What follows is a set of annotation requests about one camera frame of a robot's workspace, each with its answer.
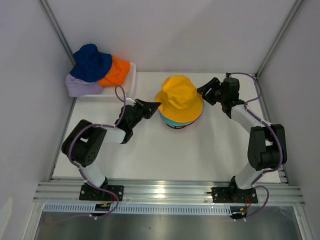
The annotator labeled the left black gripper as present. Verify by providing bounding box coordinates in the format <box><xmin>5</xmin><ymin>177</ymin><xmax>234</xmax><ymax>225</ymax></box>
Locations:
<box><xmin>129</xmin><ymin>99</ymin><xmax>161</xmax><ymax>130</ymax></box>

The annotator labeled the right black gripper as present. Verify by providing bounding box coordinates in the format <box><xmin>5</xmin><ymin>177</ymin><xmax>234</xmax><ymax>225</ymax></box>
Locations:
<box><xmin>195</xmin><ymin>77</ymin><xmax>227</xmax><ymax>106</ymax></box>

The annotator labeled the teal bucket hat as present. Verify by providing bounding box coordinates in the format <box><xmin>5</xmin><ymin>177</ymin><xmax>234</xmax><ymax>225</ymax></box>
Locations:
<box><xmin>159</xmin><ymin>100</ymin><xmax>205</xmax><ymax>127</ymax></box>

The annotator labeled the yellow bucket hat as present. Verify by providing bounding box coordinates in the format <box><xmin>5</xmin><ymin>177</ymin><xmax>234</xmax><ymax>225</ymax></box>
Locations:
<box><xmin>154</xmin><ymin>75</ymin><xmax>204</xmax><ymax>123</ymax></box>

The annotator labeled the blue bucket hat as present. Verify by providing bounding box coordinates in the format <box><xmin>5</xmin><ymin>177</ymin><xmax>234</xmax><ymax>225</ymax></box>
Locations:
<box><xmin>69</xmin><ymin>43</ymin><xmax>113</xmax><ymax>83</ymax></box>

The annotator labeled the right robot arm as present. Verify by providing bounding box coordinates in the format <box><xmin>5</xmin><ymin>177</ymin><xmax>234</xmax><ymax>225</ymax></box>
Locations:
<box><xmin>197</xmin><ymin>75</ymin><xmax>287</xmax><ymax>202</ymax></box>

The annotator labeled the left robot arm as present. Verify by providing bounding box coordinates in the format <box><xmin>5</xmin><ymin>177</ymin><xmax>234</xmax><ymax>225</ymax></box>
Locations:
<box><xmin>61</xmin><ymin>98</ymin><xmax>161</xmax><ymax>201</ymax></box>

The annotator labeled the white plastic basket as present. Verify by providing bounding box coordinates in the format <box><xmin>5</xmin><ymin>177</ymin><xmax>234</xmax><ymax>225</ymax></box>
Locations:
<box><xmin>78</xmin><ymin>62</ymin><xmax>137</xmax><ymax>102</ymax></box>

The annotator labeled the orange bucket hat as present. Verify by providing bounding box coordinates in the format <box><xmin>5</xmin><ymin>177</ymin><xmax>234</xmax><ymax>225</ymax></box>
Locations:
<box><xmin>97</xmin><ymin>55</ymin><xmax>131</xmax><ymax>87</ymax></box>

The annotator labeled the lavender bucket hat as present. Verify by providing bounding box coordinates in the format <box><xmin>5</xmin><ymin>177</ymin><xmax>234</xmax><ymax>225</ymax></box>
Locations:
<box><xmin>65</xmin><ymin>74</ymin><xmax>104</xmax><ymax>98</ymax></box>

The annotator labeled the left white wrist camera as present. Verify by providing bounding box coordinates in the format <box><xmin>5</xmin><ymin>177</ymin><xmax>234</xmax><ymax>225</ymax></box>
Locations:
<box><xmin>125</xmin><ymin>98</ymin><xmax>136</xmax><ymax>106</ymax></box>

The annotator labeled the black wire hat stand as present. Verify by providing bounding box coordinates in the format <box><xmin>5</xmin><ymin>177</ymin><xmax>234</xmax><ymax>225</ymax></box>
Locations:
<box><xmin>167</xmin><ymin>124</ymin><xmax>187</xmax><ymax>130</ymax></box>

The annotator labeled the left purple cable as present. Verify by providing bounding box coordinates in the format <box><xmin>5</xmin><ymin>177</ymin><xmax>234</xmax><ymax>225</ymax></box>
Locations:
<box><xmin>67</xmin><ymin>84</ymin><xmax>127</xmax><ymax>223</ymax></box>

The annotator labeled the right aluminium frame post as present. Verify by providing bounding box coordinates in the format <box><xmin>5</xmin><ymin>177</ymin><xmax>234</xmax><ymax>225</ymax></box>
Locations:
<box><xmin>255</xmin><ymin>0</ymin><xmax>306</xmax><ymax>78</ymax></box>

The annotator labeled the aluminium frame post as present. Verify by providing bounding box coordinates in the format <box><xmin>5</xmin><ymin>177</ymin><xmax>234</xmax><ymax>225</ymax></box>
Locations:
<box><xmin>38</xmin><ymin>0</ymin><xmax>76</xmax><ymax>66</ymax></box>
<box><xmin>255</xmin><ymin>0</ymin><xmax>306</xmax><ymax>78</ymax></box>

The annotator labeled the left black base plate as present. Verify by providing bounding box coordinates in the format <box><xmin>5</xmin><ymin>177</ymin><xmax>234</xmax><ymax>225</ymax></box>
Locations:
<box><xmin>79</xmin><ymin>183</ymin><xmax>124</xmax><ymax>202</ymax></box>

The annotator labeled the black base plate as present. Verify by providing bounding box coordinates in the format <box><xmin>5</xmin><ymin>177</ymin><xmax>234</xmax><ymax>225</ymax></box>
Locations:
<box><xmin>79</xmin><ymin>183</ymin><xmax>124</xmax><ymax>202</ymax></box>
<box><xmin>211</xmin><ymin>187</ymin><xmax>258</xmax><ymax>204</ymax></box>

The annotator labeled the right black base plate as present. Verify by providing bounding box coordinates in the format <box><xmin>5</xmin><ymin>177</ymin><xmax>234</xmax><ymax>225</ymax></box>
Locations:
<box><xmin>211</xmin><ymin>187</ymin><xmax>258</xmax><ymax>204</ymax></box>

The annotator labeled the aluminium mounting rail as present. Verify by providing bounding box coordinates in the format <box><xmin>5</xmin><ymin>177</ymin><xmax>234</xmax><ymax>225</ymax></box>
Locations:
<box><xmin>33</xmin><ymin>178</ymin><xmax>306</xmax><ymax>206</ymax></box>

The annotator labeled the white slotted cable duct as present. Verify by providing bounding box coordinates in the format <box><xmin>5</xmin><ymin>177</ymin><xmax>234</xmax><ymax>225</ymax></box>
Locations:
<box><xmin>43</xmin><ymin>202</ymin><xmax>232</xmax><ymax>216</ymax></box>

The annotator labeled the left aluminium frame post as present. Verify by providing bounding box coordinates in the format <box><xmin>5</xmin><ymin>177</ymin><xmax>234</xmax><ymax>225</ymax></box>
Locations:
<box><xmin>38</xmin><ymin>0</ymin><xmax>76</xmax><ymax>66</ymax></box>

